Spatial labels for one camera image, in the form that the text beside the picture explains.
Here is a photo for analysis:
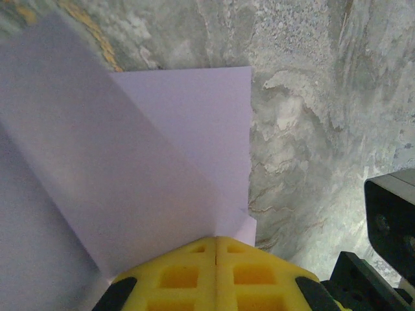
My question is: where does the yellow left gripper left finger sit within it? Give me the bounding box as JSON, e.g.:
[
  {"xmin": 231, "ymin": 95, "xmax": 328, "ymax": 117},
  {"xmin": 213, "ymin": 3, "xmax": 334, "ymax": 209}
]
[{"xmin": 93, "ymin": 236, "xmax": 217, "ymax": 311}]

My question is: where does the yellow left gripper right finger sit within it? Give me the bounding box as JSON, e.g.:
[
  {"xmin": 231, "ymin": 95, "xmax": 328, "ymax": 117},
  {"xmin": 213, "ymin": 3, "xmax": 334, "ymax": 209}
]
[{"xmin": 216, "ymin": 235, "xmax": 344, "ymax": 311}]

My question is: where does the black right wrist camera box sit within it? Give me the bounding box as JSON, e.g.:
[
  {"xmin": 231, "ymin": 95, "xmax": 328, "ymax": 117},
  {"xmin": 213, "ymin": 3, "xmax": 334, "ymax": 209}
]
[{"xmin": 363, "ymin": 168, "xmax": 415, "ymax": 279}]

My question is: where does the light purple paper sheet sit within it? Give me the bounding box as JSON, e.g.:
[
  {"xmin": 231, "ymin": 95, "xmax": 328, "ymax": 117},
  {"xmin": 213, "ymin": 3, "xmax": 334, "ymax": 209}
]
[{"xmin": 0, "ymin": 12, "xmax": 257, "ymax": 311}]

